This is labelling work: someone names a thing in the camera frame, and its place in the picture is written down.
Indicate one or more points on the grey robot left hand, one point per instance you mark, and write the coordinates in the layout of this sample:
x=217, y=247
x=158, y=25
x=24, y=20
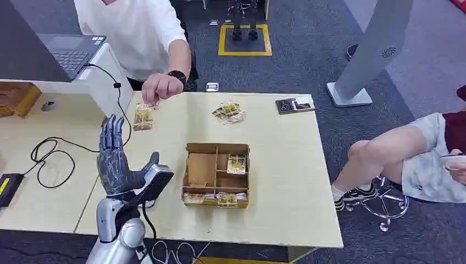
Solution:
x=114, y=171

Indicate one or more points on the person's left hand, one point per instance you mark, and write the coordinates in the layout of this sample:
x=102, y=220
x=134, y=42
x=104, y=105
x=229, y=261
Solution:
x=160, y=87

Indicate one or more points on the seated person's hand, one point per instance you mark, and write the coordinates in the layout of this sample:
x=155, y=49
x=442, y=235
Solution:
x=459, y=173

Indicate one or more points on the black wristwatch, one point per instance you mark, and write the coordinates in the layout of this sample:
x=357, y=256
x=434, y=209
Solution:
x=177, y=76

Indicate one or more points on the seated person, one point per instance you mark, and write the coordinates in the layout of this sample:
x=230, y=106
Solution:
x=418, y=156

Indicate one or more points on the silver floor socket plate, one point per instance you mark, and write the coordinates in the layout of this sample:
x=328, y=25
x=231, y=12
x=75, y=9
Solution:
x=212, y=86

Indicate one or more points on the white laptop riser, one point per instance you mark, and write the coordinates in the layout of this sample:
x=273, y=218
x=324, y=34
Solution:
x=102, y=83

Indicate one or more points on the heap of card packs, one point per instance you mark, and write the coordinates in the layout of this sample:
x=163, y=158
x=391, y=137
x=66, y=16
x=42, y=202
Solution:
x=229, y=112

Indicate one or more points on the chrome chair base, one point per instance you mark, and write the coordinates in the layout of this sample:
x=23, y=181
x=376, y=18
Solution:
x=386, y=207

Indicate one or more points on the small floor plate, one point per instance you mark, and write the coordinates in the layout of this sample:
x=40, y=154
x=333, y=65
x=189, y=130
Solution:
x=214, y=22

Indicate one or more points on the wooden compartment box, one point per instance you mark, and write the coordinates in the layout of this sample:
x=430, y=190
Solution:
x=200, y=171

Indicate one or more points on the yellow tape square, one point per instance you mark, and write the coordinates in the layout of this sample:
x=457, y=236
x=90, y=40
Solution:
x=244, y=53

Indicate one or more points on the round grey desk grommet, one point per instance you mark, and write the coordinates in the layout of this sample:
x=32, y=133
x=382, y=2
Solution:
x=48, y=105

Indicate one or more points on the dark laptop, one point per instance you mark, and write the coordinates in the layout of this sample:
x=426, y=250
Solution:
x=72, y=54

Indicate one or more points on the white card stack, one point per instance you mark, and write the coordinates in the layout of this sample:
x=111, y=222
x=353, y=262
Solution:
x=211, y=197

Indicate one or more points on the black and white shoe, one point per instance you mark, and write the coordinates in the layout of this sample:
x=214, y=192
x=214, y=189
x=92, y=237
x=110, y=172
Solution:
x=339, y=204
x=360, y=194

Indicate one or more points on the black robot legs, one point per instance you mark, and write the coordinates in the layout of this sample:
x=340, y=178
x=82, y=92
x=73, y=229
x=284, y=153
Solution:
x=243, y=22

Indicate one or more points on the black power adapter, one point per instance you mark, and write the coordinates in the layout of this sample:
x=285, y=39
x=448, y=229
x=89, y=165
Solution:
x=9, y=189

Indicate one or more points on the brown wooden tray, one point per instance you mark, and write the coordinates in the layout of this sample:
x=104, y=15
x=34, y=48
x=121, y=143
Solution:
x=16, y=98

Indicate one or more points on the white pillar stand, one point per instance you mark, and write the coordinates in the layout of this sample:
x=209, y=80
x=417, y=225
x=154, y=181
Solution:
x=367, y=51

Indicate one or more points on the small dark object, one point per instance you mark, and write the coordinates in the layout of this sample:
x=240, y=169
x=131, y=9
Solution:
x=351, y=51

